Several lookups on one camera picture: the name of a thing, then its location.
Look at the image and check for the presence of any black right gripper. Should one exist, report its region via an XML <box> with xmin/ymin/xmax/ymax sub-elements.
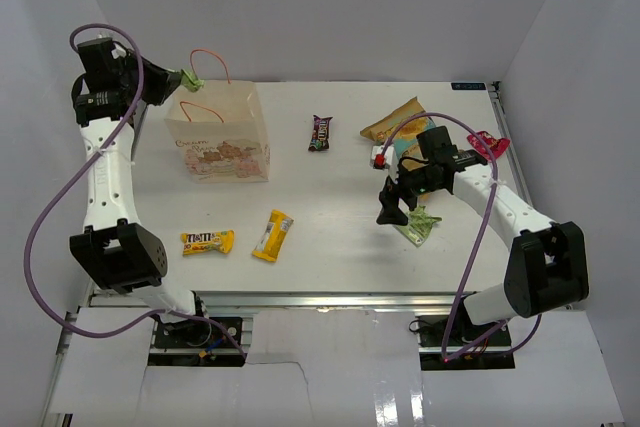
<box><xmin>377</xmin><ymin>158</ymin><xmax>444</xmax><ymax>226</ymax></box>

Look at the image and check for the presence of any green snack packet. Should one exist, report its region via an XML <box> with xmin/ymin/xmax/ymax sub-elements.
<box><xmin>181</xmin><ymin>69</ymin><xmax>205</xmax><ymax>93</ymax></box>
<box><xmin>395</xmin><ymin>205</ymin><xmax>443</xmax><ymax>247</ymax></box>

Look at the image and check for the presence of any yellow snack packet barcode side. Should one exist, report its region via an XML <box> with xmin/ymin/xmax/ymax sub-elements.
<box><xmin>252</xmin><ymin>210</ymin><xmax>294</xmax><ymax>262</ymax></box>

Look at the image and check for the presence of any yellow M&M's packet face-up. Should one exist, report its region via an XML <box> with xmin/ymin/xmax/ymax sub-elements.
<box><xmin>180</xmin><ymin>230</ymin><xmax>235</xmax><ymax>256</ymax></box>

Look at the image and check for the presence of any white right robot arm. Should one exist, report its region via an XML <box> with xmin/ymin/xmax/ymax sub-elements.
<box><xmin>371</xmin><ymin>126</ymin><xmax>589</xmax><ymax>346</ymax></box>

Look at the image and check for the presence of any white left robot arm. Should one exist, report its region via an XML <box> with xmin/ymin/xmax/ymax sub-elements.
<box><xmin>70</xmin><ymin>37</ymin><xmax>212</xmax><ymax>346</ymax></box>

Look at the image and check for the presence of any tan popcorn chips bag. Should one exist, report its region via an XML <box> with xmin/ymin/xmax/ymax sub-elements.
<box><xmin>360</xmin><ymin>97</ymin><xmax>436</xmax><ymax>170</ymax></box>

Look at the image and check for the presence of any cream bear paper bag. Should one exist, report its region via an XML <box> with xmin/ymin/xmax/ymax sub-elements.
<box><xmin>165</xmin><ymin>48</ymin><xmax>270</xmax><ymax>183</ymax></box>

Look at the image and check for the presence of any small pink candy packet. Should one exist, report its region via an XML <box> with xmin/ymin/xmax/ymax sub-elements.
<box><xmin>467</xmin><ymin>131</ymin><xmax>511</xmax><ymax>160</ymax></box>

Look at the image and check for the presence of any brown M&M's packet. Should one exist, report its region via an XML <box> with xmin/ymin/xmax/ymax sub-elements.
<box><xmin>308</xmin><ymin>115</ymin><xmax>332</xmax><ymax>152</ymax></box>

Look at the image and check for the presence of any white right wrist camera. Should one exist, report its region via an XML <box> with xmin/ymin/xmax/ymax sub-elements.
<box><xmin>370</xmin><ymin>145</ymin><xmax>397</xmax><ymax>171</ymax></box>

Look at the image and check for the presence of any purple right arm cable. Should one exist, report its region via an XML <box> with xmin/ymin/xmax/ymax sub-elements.
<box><xmin>382</xmin><ymin>112</ymin><xmax>542</xmax><ymax>362</ymax></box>

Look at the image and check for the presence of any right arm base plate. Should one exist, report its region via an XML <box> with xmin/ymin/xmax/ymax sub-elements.
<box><xmin>408</xmin><ymin>315</ymin><xmax>511</xmax><ymax>354</ymax></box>

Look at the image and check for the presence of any aluminium table frame rail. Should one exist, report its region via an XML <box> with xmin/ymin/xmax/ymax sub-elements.
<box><xmin>84</xmin><ymin>291</ymin><xmax>571</xmax><ymax>311</ymax></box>

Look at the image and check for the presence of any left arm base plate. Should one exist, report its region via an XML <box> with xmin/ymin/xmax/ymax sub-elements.
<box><xmin>152</xmin><ymin>317</ymin><xmax>243</xmax><ymax>351</ymax></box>

